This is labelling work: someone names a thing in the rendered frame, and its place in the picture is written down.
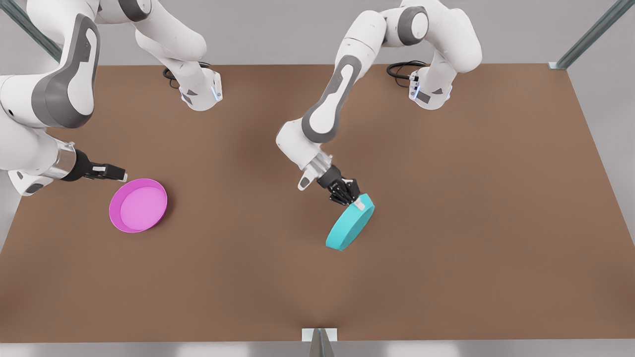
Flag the blue plate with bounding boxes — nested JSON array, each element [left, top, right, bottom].
[[325, 193, 376, 251]]

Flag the pink plate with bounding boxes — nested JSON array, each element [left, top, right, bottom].
[[109, 178, 168, 234]]

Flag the black cable loop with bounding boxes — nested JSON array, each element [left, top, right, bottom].
[[162, 61, 212, 90], [386, 60, 429, 89]]

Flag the silver frame post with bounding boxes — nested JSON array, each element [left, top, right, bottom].
[[302, 327, 338, 357], [0, 0, 64, 62], [548, 0, 635, 70]]

